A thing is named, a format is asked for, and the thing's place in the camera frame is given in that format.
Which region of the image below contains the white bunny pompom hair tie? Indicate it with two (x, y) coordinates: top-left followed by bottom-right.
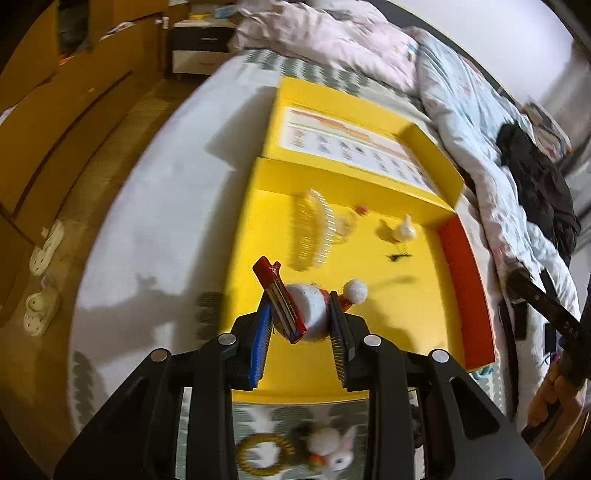
(234, 414), (360, 480)

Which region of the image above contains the santa hat hair clip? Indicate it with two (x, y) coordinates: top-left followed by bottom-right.
(251, 256), (370, 345)

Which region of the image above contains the person's right hand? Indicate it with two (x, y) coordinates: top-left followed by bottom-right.
(527, 359), (581, 429)

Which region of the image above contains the black clothing on bed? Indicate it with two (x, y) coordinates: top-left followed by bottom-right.
(496, 123), (581, 266)

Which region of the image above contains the white slipper near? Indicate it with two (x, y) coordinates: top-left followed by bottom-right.
(23, 285), (60, 337)

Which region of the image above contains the white slipper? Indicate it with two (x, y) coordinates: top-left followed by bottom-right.
(23, 285), (60, 337)
(29, 219), (64, 277)

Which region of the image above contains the white garlic shaped charm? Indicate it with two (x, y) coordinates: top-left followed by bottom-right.
(392, 214), (417, 242)

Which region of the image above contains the white slipper far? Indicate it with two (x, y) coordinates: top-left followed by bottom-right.
(29, 219), (64, 277)

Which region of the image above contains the yellow red cardboard box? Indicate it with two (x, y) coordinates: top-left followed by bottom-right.
(219, 76), (497, 406)

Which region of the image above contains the small orange star bead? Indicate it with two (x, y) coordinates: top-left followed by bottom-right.
(356, 205), (369, 216)

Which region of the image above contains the pearl clear hair claw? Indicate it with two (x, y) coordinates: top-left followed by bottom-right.
(290, 189), (358, 271)

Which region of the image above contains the floral white duvet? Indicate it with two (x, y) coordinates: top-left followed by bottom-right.
(230, 1), (580, 316)

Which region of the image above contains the wooden wardrobe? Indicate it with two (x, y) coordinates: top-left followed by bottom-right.
(1, 1), (189, 322)

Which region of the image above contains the white nightstand dark drawer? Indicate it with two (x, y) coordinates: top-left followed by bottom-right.
(170, 18), (236, 76)

